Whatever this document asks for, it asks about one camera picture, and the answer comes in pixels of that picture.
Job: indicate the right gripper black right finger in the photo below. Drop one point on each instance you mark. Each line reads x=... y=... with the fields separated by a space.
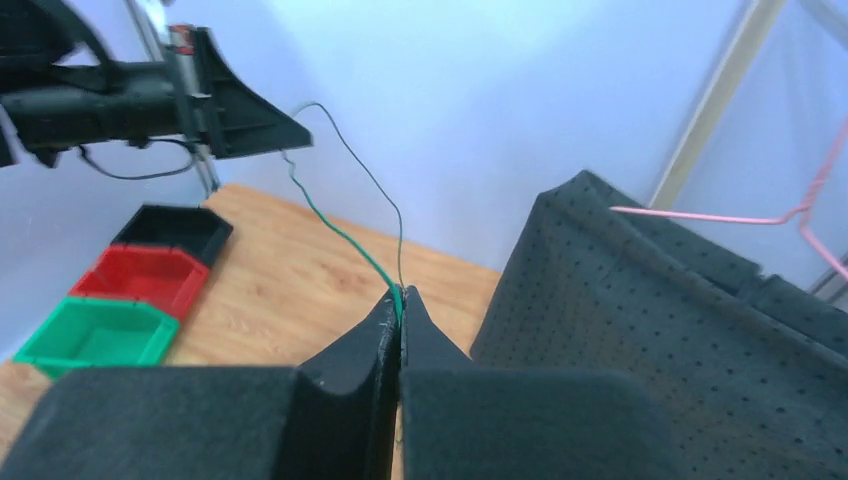
x=464 y=421

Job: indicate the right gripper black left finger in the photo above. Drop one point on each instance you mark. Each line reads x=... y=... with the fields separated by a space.
x=331 y=417

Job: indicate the red plastic bin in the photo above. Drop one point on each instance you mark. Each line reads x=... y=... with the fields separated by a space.
x=166 y=278

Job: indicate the wooden frame rack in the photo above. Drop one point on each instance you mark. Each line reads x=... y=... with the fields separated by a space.
x=733 y=62

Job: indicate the green plastic bin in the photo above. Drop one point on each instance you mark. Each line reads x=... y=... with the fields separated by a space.
x=89 y=332

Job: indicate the dark dotted fabric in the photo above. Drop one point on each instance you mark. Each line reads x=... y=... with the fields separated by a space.
x=752 y=369

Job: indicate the black plastic bin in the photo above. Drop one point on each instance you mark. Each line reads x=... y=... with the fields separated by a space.
x=198 y=231

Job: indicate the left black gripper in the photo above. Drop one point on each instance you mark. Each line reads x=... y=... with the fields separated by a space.
x=61 y=89

